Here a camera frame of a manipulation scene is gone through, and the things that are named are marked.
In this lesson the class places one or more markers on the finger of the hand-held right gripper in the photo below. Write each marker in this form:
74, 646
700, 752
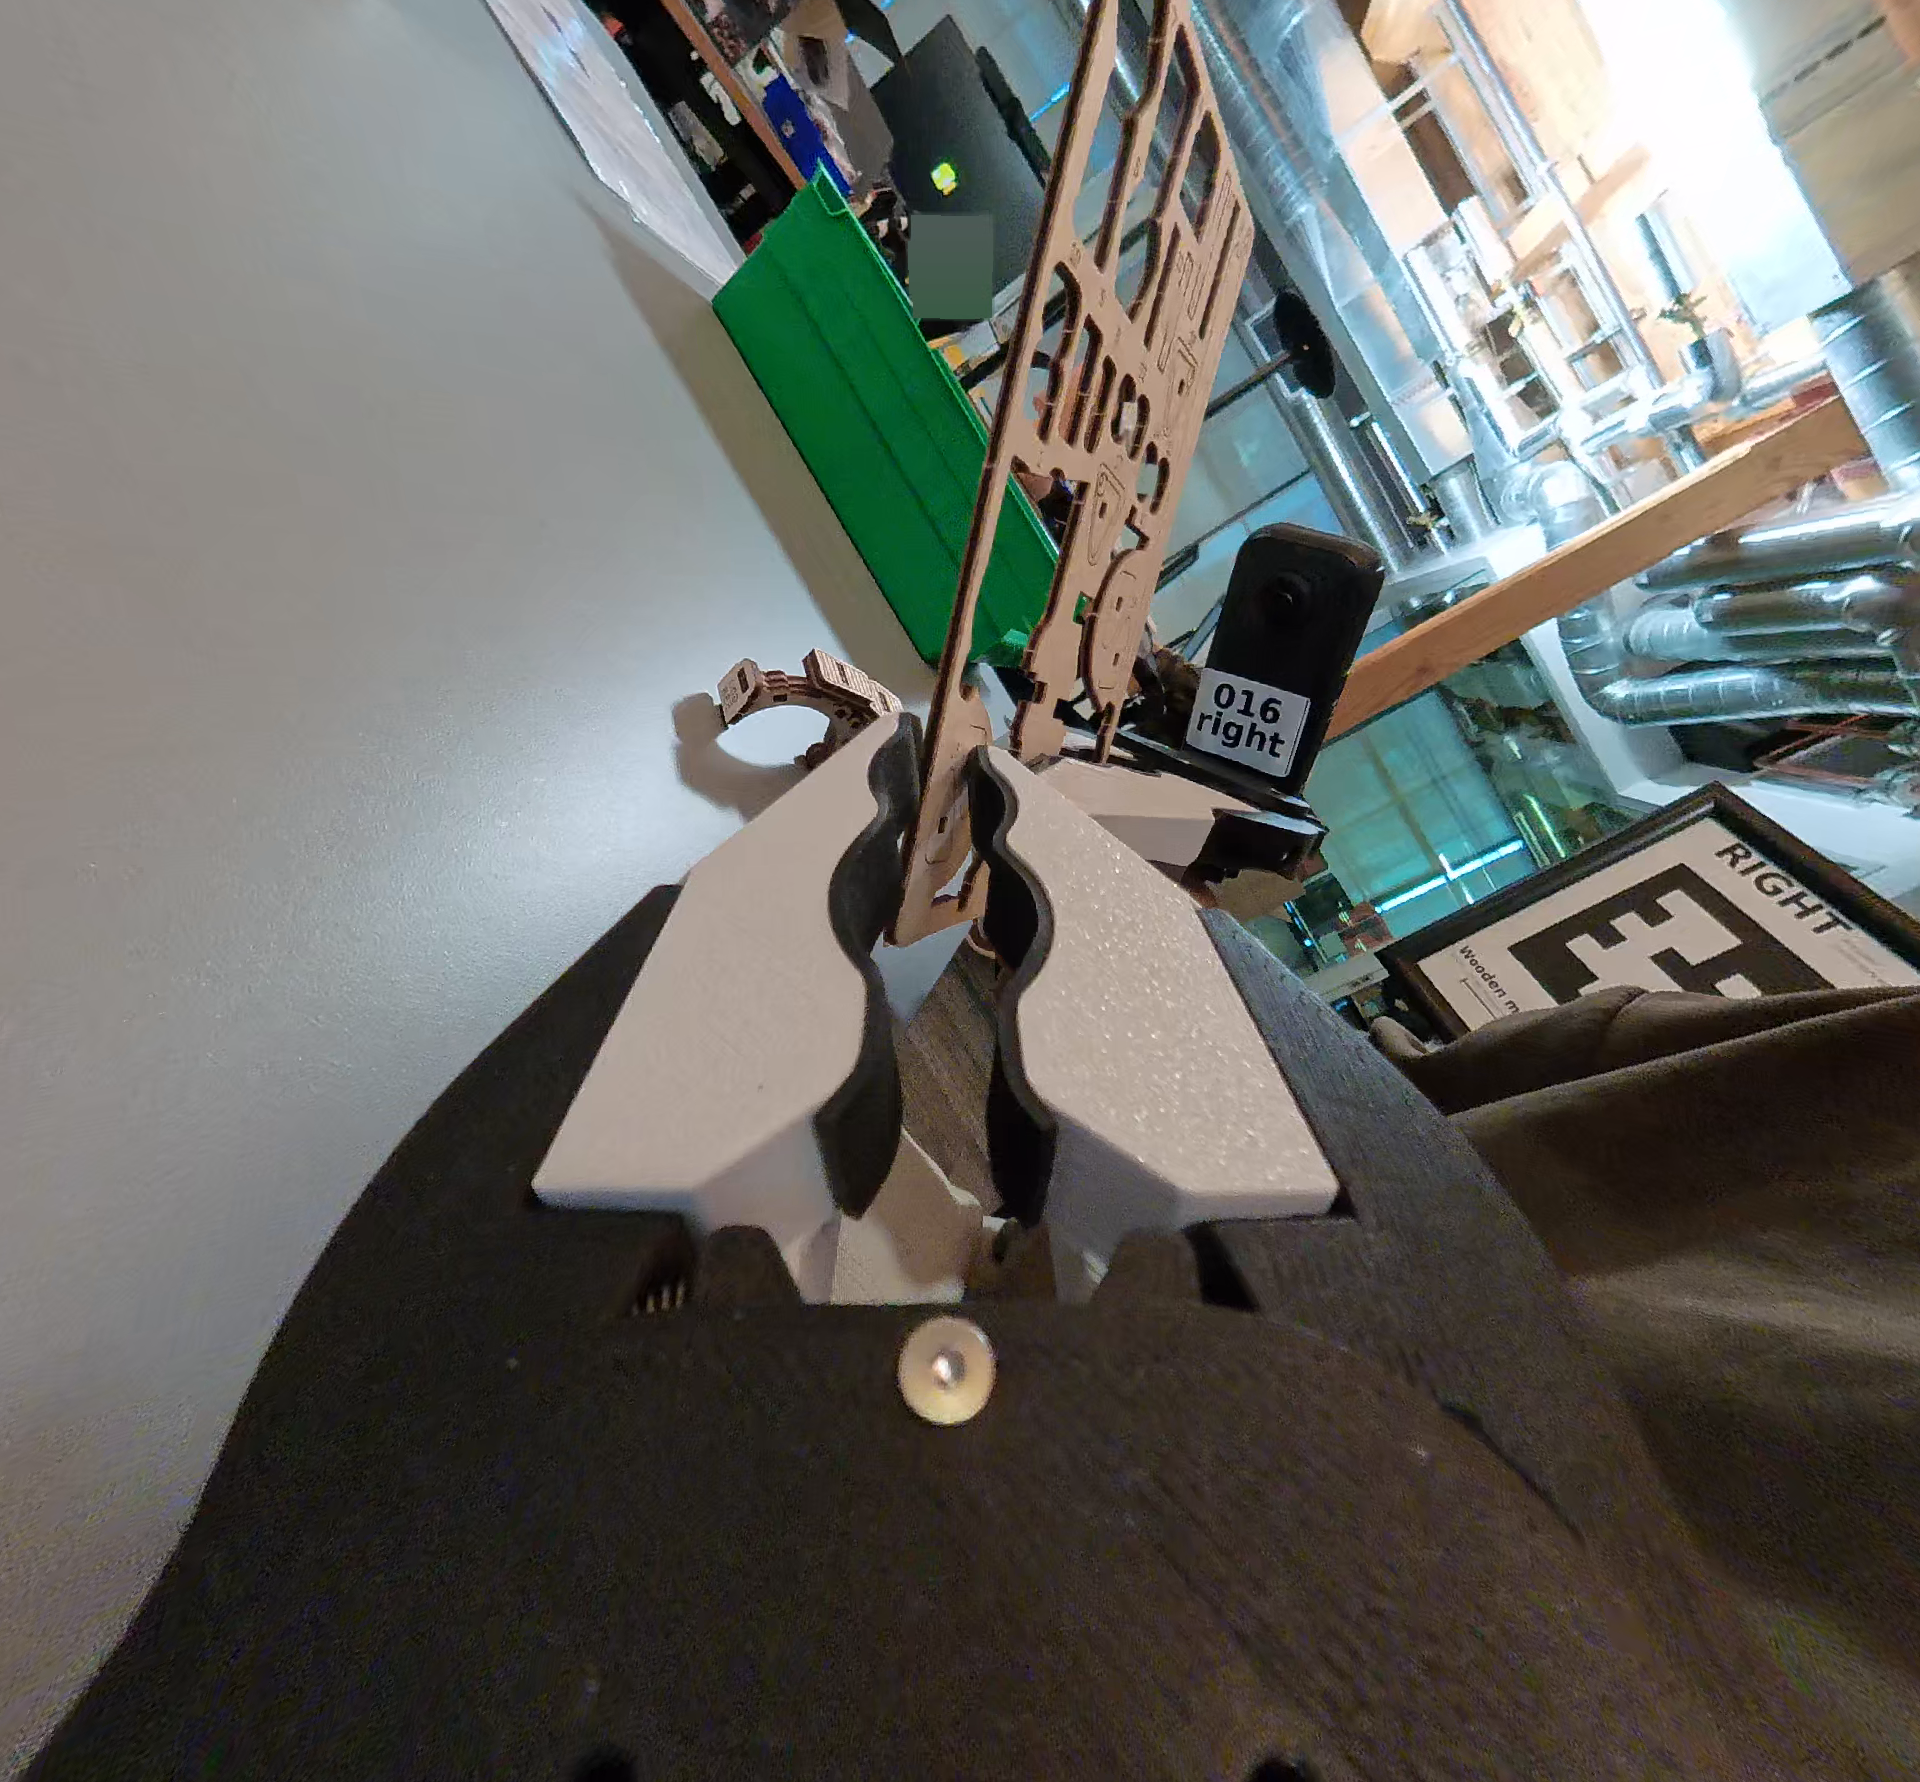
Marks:
1124, 805

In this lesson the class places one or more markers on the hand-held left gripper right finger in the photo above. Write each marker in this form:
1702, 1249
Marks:
1171, 1062

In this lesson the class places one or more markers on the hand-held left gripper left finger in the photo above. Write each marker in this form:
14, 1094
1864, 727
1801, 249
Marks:
704, 1046

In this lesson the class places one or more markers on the laser-cut wooden puzzle sheet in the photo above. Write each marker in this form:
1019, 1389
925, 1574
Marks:
945, 852

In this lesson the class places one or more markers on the black round disc stand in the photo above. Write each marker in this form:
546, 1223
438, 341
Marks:
1302, 343

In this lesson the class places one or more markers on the wooden ceiling beam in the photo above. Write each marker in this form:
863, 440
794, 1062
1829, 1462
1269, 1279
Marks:
1575, 583

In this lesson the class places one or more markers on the assembled wooden model part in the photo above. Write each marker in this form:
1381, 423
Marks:
840, 681

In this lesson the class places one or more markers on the bundle of silver ducts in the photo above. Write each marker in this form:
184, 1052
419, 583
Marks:
1754, 643

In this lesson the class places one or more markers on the black framed marker sign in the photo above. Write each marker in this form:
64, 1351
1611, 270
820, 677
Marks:
1650, 934

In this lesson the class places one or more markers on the green storage bin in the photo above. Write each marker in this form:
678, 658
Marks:
840, 372

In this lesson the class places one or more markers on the person's brown sweater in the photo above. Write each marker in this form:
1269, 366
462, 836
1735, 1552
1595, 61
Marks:
1724, 1286

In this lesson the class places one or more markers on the black monitor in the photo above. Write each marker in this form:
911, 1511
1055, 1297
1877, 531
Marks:
945, 116

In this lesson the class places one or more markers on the small blue bin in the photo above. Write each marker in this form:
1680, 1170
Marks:
788, 124

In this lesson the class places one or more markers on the printed paper sheet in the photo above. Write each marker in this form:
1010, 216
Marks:
601, 87

